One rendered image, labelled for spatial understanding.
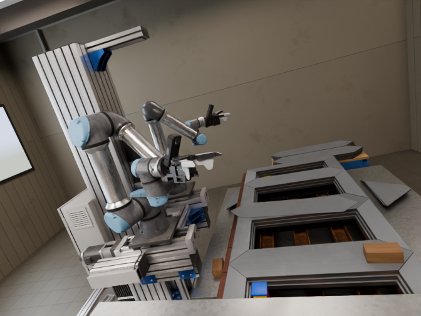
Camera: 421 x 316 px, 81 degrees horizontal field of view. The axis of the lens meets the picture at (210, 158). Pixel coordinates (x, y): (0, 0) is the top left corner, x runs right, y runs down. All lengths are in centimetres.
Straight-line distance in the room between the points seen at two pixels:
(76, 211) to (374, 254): 147
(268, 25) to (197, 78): 127
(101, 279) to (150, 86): 330
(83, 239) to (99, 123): 83
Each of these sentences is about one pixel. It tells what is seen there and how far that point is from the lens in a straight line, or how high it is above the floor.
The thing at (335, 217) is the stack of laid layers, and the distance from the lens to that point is 154.
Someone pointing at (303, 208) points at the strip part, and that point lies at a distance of 156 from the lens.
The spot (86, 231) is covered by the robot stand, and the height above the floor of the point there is 106.
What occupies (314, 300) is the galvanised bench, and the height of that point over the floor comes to 105.
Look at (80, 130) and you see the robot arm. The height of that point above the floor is 163.
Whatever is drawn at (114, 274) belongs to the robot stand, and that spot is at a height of 95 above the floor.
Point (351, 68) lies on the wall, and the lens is 432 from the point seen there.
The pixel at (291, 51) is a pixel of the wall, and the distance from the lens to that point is 409.
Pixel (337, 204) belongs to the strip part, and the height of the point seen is 87.
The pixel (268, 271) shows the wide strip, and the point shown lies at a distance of 118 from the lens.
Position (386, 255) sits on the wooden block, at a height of 91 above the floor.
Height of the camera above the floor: 165
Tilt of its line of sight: 15 degrees down
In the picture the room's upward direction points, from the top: 15 degrees counter-clockwise
